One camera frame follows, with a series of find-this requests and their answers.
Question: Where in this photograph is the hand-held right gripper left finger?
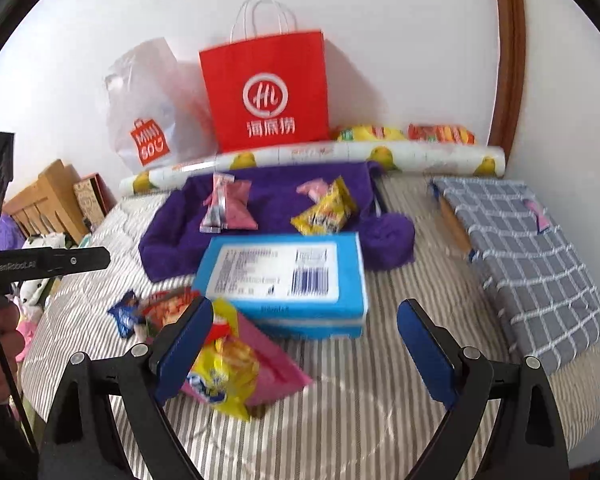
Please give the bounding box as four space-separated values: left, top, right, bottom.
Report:
40 296 216 480

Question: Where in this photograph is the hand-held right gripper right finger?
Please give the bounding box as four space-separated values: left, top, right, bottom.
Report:
397 299 568 480

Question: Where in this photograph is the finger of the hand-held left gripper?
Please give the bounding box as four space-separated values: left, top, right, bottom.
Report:
42 246 112 278

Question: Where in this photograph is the red snack packet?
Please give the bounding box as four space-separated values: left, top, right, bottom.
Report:
140 287 231 341

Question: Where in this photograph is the pink and yellow chip bag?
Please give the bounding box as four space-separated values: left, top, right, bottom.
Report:
182 300 313 421

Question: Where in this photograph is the small blue snack packet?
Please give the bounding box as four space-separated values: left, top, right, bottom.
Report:
107 290 143 338

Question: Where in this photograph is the pink snack packet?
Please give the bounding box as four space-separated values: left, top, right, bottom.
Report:
200 172 258 233

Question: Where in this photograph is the purple fabric basket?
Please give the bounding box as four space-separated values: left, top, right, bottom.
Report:
139 160 416 281

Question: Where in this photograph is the yellow snack packet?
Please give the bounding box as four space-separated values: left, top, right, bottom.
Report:
291 177 358 236

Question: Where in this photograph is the small pink candy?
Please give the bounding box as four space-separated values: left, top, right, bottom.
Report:
297 180 331 198

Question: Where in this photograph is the person's left hand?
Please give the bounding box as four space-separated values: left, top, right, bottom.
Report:
0 302 26 401

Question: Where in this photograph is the black spotted white pillow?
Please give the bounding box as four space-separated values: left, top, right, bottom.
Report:
20 232 66 306

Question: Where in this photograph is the purple plush toy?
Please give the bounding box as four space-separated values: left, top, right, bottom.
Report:
0 212 23 251

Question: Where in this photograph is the wooden headboard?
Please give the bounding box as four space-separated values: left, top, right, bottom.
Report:
2 159 88 246

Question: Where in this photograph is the brown patterned box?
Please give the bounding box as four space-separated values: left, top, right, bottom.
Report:
72 172 118 233

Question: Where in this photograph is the pink cushion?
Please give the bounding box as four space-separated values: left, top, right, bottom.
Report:
15 305 43 361

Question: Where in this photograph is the striped quilted table cover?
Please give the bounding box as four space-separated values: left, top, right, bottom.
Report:
20 175 600 480

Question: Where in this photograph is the grey checked fabric cover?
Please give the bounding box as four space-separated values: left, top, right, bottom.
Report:
430 176 600 373

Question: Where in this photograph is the white plastic shopping bag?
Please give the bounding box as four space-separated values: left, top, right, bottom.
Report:
104 37 218 173

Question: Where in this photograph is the orange snack bag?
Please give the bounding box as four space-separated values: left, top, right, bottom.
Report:
407 124 476 145

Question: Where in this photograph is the lemon print paper roll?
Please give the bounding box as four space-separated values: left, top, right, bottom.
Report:
119 141 507 196

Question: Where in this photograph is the yellow snack bag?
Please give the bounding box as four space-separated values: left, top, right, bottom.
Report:
336 125 410 142

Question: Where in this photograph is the red paper bag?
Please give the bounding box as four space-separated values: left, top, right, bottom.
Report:
198 0 331 153

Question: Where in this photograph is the brown wooden door frame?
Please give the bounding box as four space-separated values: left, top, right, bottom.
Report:
487 0 527 161

